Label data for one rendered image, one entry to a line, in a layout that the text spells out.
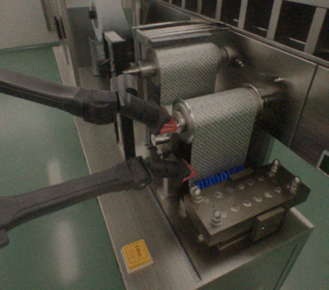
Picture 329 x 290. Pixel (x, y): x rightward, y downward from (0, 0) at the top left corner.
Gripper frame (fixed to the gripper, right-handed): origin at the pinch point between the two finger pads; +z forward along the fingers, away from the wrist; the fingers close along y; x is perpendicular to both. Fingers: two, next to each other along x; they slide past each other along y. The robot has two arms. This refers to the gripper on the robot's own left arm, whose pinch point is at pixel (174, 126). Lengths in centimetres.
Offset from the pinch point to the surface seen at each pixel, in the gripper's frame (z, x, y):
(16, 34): 20, -123, -552
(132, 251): 4.5, -38.3, 13.2
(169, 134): 4.3, -4.1, -3.9
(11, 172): 18, -152, -158
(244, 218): 22.5, -9.7, 24.6
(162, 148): 6.2, -10.0, -5.0
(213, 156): 17.8, -2.2, 5.1
